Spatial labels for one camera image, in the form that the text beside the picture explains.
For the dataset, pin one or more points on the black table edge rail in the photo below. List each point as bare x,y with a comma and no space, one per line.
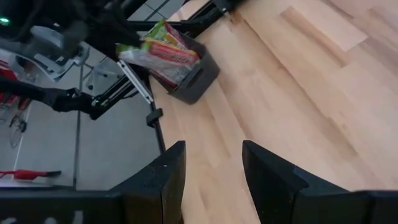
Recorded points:
158,133
199,14

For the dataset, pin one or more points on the black frame strut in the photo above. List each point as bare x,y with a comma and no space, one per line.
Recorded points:
118,93

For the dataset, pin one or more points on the red tool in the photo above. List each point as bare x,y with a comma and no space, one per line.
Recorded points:
25,174

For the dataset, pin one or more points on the silver aluminium extrusion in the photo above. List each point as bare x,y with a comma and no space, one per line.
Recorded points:
136,82

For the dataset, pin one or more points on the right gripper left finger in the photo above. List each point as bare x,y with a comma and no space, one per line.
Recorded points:
155,193

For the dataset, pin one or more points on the black jointed arm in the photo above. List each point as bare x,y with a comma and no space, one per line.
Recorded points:
65,99

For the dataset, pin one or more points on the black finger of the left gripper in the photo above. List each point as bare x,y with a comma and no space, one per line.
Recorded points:
121,34

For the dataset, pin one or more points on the grey metal pole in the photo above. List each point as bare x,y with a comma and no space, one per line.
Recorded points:
76,149

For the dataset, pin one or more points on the grey office chair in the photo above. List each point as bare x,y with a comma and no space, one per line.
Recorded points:
49,62

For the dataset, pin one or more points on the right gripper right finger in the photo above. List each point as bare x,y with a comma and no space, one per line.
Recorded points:
273,186

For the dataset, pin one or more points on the dark grey bin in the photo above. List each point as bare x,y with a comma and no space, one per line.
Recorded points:
199,81

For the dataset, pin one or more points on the red object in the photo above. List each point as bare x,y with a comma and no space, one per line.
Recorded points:
6,73

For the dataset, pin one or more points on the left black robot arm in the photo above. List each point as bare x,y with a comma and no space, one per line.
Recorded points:
31,12

